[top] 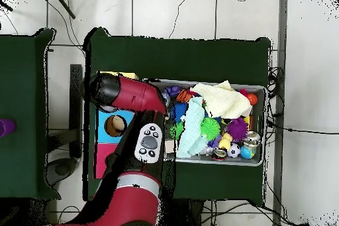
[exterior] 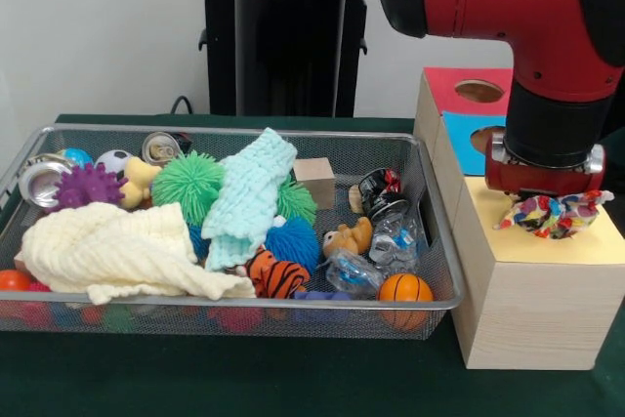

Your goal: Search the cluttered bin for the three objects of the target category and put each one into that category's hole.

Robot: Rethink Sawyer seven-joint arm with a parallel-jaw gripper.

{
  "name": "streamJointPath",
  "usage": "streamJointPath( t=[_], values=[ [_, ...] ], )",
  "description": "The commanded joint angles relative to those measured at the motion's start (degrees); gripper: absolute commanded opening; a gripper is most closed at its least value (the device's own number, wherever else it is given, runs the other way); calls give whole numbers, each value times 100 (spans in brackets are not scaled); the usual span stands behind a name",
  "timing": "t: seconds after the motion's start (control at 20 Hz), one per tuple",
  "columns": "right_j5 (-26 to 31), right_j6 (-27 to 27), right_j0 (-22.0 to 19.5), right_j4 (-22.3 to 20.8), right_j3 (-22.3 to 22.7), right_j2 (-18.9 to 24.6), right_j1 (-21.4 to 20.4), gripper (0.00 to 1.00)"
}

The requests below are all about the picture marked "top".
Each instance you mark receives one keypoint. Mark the yellow duck toy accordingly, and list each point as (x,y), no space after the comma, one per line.
(225,141)

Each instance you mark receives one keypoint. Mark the blue spiky ball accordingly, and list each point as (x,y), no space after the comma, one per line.
(179,111)

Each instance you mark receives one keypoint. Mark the purple cylinder object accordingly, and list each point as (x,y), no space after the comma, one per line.
(6,127)

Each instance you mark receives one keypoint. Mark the cream waffle cloth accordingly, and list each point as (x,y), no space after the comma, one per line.
(222,101)

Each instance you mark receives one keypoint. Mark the wooden box with three holes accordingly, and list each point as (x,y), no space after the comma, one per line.
(106,135)

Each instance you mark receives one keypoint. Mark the blue globe ball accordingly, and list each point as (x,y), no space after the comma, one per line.
(246,152)

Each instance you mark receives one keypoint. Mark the green spiky ball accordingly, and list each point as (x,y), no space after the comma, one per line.
(210,128)

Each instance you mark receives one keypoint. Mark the purple spiky ball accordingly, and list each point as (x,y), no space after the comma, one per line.
(237,129)

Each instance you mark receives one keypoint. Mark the black white soccer ball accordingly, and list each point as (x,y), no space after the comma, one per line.
(234,150)

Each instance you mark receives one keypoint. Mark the orange striped tiger plush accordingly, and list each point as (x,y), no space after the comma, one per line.
(183,96)

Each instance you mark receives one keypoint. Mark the dark green tablecloth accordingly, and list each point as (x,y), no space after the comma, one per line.
(21,77)
(185,59)

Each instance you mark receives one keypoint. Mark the light blue waffle cloth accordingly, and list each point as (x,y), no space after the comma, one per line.
(192,128)

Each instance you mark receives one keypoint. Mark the black stand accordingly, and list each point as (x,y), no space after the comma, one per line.
(76,104)

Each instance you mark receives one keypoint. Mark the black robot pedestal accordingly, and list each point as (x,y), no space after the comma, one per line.
(185,215)

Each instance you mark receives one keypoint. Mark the black tripod leg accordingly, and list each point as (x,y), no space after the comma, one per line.
(63,4)

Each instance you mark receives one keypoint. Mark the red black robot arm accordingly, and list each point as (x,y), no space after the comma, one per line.
(132,96)

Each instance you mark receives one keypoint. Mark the metal mesh bin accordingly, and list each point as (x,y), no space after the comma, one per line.
(261,157)

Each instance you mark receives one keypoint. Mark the orange red smooth ball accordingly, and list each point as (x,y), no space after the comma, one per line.
(251,98)

